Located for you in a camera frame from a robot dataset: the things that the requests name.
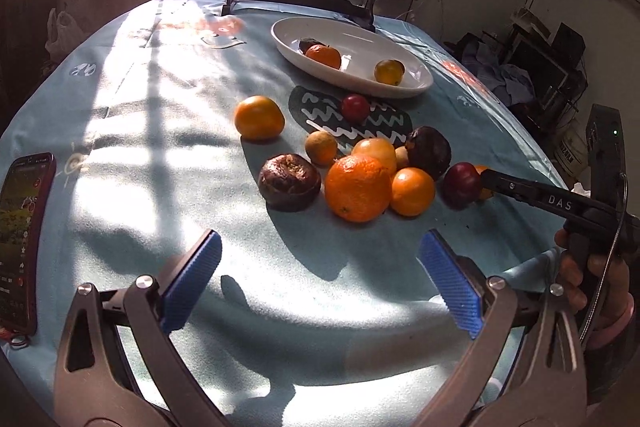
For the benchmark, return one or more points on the light blue printed tablecloth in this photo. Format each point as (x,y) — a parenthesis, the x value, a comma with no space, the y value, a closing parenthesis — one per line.
(150,157)

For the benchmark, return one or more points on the white plastic bucket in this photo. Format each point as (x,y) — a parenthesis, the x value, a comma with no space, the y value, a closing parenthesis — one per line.
(570,152)

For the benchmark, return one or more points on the white oval plate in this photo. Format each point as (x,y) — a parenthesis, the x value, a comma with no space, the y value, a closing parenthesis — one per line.
(350,37)

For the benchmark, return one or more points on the small tan round fruit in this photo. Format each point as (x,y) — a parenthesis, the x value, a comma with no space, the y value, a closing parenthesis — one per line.
(321,148)
(401,157)

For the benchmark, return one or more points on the large orange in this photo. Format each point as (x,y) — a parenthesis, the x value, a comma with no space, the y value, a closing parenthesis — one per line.
(358,189)

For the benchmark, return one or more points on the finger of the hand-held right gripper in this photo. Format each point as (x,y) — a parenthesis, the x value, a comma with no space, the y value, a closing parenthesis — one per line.
(510,184)

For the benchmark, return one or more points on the white plastic bag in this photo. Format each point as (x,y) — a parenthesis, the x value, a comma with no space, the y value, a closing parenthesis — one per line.
(62,32)

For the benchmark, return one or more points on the dark wrinkled passion fruit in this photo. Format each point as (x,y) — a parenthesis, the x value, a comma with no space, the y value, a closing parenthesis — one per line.
(289,182)
(306,44)
(429,152)

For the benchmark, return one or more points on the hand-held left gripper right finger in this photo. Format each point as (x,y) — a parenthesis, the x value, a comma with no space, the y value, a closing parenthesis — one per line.
(450,282)

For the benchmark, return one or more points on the black monitor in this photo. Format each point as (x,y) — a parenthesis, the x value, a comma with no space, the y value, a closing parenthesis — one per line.
(535,62)

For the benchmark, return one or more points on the person's right hand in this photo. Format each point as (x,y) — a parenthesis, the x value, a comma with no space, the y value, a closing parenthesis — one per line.
(617,287)

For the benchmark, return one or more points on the yellow-green citrus fruit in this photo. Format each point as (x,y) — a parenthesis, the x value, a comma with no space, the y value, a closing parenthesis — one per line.
(389,73)

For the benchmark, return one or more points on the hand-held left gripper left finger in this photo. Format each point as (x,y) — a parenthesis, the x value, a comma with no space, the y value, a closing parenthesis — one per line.
(192,277)

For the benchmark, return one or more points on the pile of clothes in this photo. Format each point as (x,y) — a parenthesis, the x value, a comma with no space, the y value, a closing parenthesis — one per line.
(505,77)

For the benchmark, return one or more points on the yellow citrus fruit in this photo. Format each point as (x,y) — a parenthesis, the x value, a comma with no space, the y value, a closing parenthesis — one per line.
(375,149)

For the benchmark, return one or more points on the dark red plum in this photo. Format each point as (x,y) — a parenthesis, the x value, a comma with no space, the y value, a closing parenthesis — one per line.
(460,184)

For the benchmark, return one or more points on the orange tangerine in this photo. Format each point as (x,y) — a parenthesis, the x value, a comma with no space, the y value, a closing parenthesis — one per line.
(259,119)
(484,195)
(412,192)
(323,57)

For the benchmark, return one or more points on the smartphone in red case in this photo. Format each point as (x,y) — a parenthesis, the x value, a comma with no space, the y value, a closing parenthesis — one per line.
(20,247)

